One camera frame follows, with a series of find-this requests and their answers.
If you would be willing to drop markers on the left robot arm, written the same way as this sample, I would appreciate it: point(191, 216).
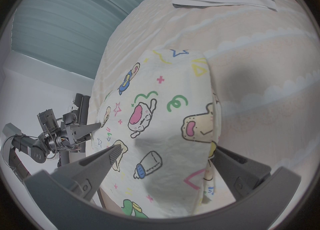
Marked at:
point(35, 149)

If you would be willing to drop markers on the white printed pyjama top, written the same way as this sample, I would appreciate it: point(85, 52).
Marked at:
point(162, 124)

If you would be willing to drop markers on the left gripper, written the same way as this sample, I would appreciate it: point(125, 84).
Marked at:
point(67, 134)

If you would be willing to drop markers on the dark grey ribbed panels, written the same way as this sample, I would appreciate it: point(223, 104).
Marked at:
point(82, 104)

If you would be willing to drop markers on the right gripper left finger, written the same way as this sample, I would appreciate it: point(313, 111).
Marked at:
point(92, 171)

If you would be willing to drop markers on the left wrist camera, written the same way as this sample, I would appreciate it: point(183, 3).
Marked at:
point(70, 118)

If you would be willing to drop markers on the blue-green curtain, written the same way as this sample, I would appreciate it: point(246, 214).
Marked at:
point(62, 29)

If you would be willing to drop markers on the bed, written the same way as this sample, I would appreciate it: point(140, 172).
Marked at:
point(262, 61)

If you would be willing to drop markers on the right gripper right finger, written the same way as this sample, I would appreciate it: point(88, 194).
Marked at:
point(240, 171)

